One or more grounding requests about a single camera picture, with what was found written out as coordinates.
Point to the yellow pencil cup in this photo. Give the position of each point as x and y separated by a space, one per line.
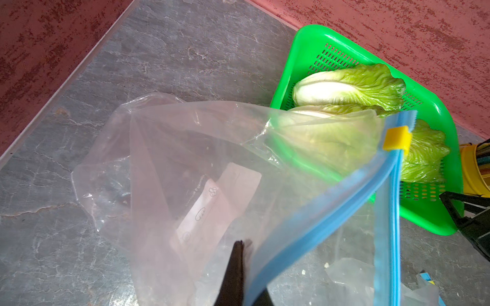
475 165

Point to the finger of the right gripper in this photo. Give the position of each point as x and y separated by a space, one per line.
471 216

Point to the chinese cabbage back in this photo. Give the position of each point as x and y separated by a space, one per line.
365 85

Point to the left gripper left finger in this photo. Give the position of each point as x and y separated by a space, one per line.
232 288

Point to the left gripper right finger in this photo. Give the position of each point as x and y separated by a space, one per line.
263 299

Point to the chinese cabbage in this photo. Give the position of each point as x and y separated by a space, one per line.
365 85
342 138
423 162

